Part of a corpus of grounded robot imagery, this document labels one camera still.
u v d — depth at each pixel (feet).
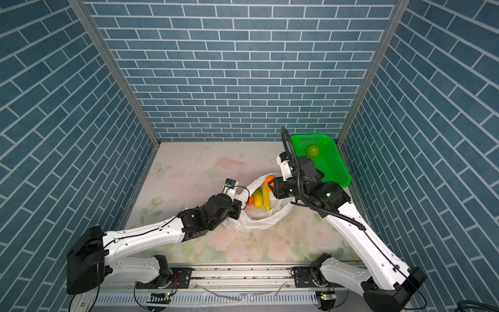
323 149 3.62
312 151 3.55
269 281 2.43
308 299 2.53
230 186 2.20
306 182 1.60
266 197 3.14
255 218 2.60
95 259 1.28
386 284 1.22
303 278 2.41
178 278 2.40
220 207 1.85
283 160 1.97
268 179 2.28
